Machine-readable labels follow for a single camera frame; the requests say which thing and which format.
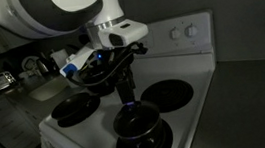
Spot white electric stove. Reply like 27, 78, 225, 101
27, 9, 228, 148

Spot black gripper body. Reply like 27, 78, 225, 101
75, 43, 153, 99

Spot kitchen sink basin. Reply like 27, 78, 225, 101
26, 74, 72, 104

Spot white kitchen cabinet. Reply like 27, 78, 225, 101
0, 92, 43, 148

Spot steel pan with black handle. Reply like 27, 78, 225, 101
110, 98, 167, 148

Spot white stove knob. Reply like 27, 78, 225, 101
167, 25, 183, 42
183, 22, 200, 39

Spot glass lid with black knob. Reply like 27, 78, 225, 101
111, 98, 163, 137

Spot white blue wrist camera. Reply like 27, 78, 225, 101
56, 42, 106, 78

